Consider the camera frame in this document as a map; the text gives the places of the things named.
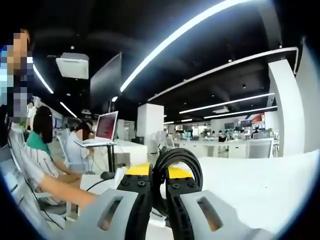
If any red wall banner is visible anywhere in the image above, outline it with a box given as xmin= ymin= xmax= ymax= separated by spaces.
xmin=251 ymin=113 xmax=265 ymax=124

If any black laptop stand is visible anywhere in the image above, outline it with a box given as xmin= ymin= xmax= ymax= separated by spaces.
xmin=106 ymin=142 xmax=116 ymax=173

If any grey mesh office chair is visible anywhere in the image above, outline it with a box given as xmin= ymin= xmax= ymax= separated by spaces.
xmin=246 ymin=138 xmax=275 ymax=159

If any white office workstation row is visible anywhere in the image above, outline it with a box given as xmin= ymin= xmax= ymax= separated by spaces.
xmin=174 ymin=138 xmax=251 ymax=159

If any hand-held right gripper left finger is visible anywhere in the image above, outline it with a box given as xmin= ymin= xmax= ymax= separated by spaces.
xmin=72 ymin=162 xmax=153 ymax=240

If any thin dark gripper cable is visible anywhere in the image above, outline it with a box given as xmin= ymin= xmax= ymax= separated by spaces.
xmin=83 ymin=173 xmax=118 ymax=193

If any long ceiling light strip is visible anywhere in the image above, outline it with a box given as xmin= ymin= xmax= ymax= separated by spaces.
xmin=119 ymin=0 xmax=251 ymax=93

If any black charger cable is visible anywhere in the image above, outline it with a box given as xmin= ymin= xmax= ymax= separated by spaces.
xmin=150 ymin=147 xmax=204 ymax=218

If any open white laptop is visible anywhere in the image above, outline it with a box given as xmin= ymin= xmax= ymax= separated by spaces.
xmin=73 ymin=111 xmax=120 ymax=148

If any dark hanging panel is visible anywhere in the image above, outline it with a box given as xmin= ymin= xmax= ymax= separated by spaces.
xmin=89 ymin=51 xmax=123 ymax=109

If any white desk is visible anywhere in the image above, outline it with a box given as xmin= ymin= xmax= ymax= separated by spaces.
xmin=79 ymin=149 xmax=316 ymax=240

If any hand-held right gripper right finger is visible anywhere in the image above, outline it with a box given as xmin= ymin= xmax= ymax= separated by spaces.
xmin=164 ymin=166 xmax=253 ymax=240

